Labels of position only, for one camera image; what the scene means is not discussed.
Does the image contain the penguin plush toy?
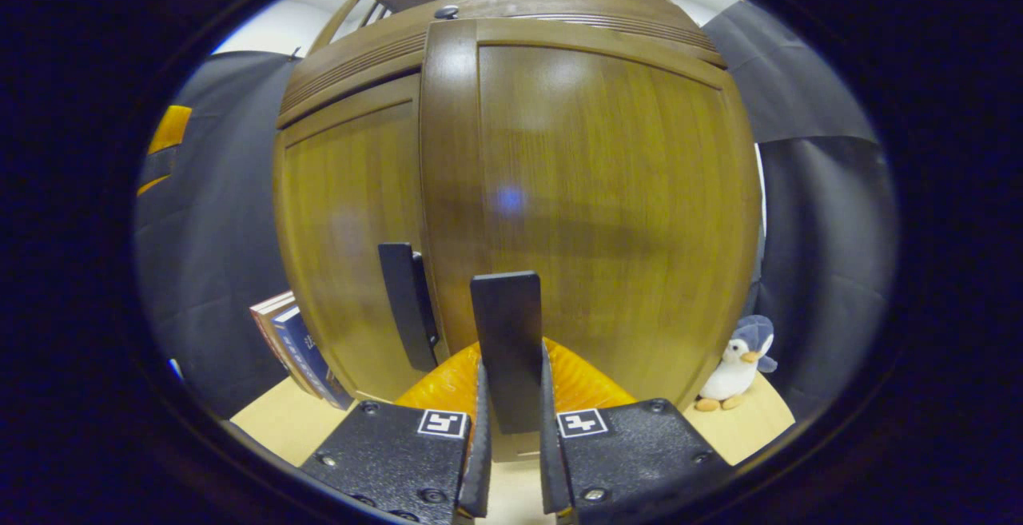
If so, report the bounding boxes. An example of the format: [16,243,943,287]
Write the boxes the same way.
[694,315,778,412]

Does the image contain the black door handle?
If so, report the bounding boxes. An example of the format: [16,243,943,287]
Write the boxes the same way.
[470,271,544,435]
[378,242,440,372]

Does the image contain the blue cover book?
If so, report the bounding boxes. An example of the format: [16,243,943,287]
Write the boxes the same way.
[272,305,354,412]

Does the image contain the wooden cabinet door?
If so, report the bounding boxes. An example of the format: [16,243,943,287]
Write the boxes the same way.
[274,74,439,404]
[420,18,762,462]

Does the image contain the black backdrop cloth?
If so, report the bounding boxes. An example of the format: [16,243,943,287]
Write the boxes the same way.
[132,2,900,422]

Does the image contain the brown cover book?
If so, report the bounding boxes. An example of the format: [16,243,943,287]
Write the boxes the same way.
[249,291,320,398]

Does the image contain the wooden drawer front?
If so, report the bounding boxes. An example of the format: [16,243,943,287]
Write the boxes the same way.
[277,0,728,128]

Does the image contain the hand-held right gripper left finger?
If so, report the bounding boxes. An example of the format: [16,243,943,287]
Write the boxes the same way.
[300,340,492,525]

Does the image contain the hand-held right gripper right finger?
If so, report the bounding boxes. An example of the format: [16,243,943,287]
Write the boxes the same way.
[539,337,732,525]

